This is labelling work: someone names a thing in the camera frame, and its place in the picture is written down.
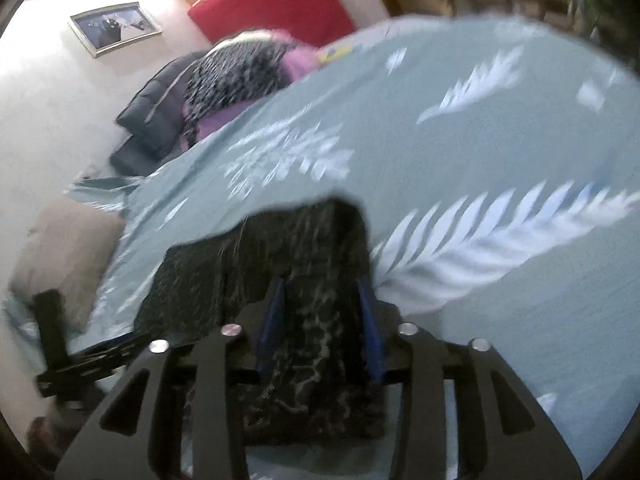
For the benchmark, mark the dark leopard print pants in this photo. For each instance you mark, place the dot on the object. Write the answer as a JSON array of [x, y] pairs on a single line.
[[310, 260]]

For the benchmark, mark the yellow and blue toy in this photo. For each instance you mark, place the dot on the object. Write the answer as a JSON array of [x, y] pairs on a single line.
[[336, 54]]

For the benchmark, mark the beige pillow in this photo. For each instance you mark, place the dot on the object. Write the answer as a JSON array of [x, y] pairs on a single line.
[[70, 255]]

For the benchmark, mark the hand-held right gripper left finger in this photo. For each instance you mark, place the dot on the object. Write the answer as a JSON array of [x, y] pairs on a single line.
[[215, 375]]

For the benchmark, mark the grey padded headboard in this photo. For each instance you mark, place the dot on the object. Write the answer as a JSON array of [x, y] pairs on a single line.
[[155, 105]]

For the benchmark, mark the grey-green leaf print blanket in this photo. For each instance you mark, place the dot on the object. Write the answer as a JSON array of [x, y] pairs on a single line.
[[450, 150]]

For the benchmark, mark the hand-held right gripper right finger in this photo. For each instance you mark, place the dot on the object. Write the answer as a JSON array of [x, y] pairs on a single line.
[[425, 375]]

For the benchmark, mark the leaf print pillow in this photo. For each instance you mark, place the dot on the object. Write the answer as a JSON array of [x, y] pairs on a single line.
[[100, 190]]

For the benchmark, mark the black white leopard print cloth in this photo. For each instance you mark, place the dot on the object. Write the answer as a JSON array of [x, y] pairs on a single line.
[[235, 75]]

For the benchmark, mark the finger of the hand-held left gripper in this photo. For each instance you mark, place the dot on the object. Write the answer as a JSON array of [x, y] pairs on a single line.
[[110, 357]]

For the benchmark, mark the framed wall picture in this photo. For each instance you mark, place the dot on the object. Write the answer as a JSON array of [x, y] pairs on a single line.
[[112, 27]]

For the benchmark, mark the pink cloth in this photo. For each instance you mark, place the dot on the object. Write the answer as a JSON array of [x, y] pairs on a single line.
[[300, 62]]

